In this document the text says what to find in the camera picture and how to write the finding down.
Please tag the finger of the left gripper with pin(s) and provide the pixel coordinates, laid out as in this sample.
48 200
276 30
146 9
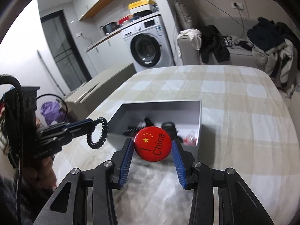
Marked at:
78 128
54 141

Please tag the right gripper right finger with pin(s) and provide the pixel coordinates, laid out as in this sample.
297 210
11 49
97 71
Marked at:
183 161

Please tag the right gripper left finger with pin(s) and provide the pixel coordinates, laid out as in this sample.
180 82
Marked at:
122 161

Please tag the red clear keychain charm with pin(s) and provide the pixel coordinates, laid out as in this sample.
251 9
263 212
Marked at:
190 139

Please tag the black hair clip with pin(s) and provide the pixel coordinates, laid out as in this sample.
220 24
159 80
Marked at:
131 131

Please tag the red China pin badge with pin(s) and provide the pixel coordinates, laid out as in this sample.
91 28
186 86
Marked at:
152 144

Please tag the large black hair claw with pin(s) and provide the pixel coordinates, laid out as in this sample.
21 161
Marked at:
171 130

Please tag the person's left hand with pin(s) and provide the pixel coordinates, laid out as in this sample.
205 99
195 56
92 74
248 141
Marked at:
42 176

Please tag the purple bag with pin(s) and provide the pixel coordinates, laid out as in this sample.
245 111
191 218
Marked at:
52 112

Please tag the cardboard box beside bed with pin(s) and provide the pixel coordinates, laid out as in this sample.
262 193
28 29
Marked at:
85 99

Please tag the grey cardboard box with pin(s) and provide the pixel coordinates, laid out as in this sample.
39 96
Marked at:
185 114

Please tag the dark glass door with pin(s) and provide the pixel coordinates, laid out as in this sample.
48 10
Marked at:
64 50

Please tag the checkered bed cover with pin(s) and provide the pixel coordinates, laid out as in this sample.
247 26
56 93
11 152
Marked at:
245 125

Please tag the white counter cabinet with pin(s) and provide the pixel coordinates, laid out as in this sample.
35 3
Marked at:
109 53

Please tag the black pot on counter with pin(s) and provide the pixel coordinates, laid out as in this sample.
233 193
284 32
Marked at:
109 28

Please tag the white washing machine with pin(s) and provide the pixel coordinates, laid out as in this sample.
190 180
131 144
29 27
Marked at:
148 44

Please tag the black garment on sofa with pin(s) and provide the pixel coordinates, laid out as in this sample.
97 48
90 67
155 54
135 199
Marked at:
213 42

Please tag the white garment on sofa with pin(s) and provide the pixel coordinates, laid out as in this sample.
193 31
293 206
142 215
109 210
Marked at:
194 35

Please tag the beige sofa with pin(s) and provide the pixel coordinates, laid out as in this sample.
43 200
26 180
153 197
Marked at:
232 18

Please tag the pile of clothes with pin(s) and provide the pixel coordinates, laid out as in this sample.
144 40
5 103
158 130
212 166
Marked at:
275 48

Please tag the yellow box on washer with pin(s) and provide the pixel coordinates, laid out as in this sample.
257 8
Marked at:
140 3

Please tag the wall power socket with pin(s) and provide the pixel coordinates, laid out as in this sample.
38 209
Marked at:
238 6

